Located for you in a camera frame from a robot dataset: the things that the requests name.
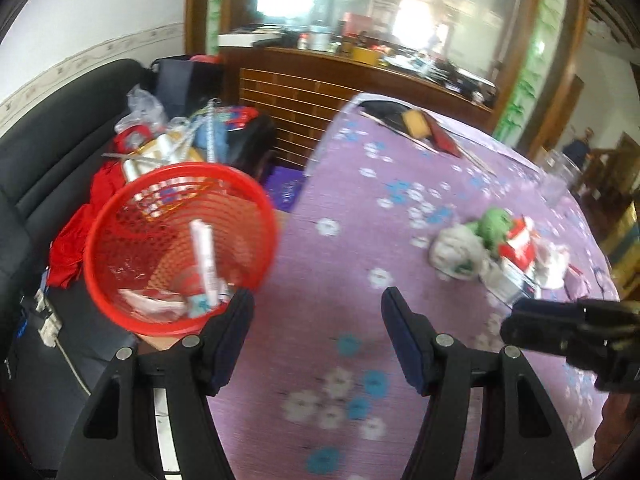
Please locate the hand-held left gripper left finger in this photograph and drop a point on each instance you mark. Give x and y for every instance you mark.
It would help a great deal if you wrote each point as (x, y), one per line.
(235, 335)

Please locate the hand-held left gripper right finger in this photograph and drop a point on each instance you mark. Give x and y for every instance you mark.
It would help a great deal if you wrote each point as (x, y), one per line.
(405, 340)

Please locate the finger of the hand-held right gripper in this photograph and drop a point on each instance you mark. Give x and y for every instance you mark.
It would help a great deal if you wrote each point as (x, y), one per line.
(535, 327)

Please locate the red plastic basket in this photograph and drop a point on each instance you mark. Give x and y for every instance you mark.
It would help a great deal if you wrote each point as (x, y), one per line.
(150, 220)

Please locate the silver white packet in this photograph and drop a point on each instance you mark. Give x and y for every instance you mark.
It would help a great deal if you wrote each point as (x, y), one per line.
(507, 285)

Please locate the crumpled white paper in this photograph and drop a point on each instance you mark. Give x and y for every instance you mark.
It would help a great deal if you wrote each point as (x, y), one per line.
(150, 302)

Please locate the crumpled white plastic bag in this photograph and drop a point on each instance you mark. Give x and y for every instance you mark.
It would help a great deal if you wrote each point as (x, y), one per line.
(457, 252)

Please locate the green crumpled wrapper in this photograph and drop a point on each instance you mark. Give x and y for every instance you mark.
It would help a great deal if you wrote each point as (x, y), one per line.
(495, 225)

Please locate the purple floral tablecloth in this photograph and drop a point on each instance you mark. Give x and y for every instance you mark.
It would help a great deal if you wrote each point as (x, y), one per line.
(350, 240)

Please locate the wooden chair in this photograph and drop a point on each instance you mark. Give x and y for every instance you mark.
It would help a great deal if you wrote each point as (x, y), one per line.
(617, 200)

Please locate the clear glass jar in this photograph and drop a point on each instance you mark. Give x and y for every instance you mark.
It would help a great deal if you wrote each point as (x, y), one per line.
(560, 180)

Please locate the purple bag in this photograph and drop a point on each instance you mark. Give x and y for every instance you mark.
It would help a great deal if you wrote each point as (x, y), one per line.
(285, 190)

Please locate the red cloth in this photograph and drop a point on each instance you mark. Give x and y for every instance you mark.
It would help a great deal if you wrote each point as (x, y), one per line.
(70, 250)

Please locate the white power strip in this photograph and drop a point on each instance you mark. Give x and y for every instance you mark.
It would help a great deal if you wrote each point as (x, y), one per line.
(47, 325)

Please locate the blue cloth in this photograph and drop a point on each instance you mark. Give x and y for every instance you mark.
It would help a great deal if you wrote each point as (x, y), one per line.
(207, 137)

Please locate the yellow tray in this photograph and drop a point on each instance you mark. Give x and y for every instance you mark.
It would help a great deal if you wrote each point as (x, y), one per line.
(160, 147)

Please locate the white perforated strip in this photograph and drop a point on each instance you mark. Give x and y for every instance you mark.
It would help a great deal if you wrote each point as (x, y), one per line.
(212, 132)

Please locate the metal ruler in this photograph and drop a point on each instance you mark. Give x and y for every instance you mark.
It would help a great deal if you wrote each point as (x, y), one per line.
(132, 158)

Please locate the wooden stick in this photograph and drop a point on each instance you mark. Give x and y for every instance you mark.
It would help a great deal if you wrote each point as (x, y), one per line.
(395, 132)

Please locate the red booklet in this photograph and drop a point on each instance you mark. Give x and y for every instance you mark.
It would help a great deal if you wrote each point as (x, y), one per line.
(442, 135)

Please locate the red blue printed packet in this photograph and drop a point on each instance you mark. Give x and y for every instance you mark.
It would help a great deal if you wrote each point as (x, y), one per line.
(239, 117)

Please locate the yellow tape roll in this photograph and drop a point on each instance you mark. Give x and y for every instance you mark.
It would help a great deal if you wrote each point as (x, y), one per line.
(416, 122)

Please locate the black flat pouch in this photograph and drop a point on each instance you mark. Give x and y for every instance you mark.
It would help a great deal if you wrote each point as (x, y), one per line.
(382, 110)

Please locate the wooden brick-pattern counter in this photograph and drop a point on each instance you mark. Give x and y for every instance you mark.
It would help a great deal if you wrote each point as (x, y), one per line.
(290, 105)

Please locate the clear plastic bag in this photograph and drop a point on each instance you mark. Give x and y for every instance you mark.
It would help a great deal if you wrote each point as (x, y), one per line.
(142, 107)

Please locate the dark blue paper bag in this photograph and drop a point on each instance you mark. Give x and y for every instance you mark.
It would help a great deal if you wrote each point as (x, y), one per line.
(185, 85)

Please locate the black leather sofa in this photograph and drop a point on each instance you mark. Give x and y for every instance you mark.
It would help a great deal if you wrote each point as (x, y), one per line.
(45, 160)

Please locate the assorted bottles and jars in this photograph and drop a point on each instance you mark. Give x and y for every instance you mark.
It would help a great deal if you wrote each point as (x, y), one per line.
(370, 50)

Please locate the white flat box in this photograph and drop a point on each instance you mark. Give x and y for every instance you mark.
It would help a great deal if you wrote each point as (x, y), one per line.
(247, 37)

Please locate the wood-framed glass partition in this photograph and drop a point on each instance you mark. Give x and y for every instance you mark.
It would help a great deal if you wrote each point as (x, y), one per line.
(375, 0)

